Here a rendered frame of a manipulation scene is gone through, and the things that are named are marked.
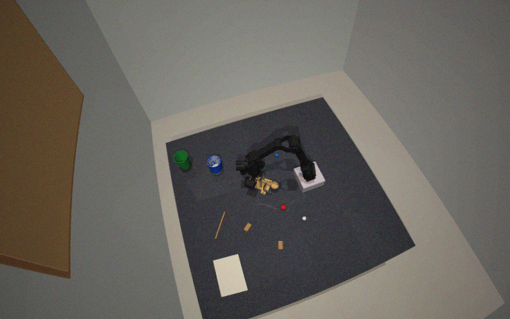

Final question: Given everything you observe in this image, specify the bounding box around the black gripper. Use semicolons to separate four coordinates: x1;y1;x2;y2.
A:
244;161;265;189

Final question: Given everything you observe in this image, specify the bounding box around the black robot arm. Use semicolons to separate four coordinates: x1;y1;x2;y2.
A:
235;135;316;182

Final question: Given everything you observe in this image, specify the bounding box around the dark blue cup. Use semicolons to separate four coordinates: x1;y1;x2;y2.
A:
207;155;223;174

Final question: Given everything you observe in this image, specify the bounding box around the green plastic cup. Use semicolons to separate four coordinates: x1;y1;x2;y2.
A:
174;150;190;170

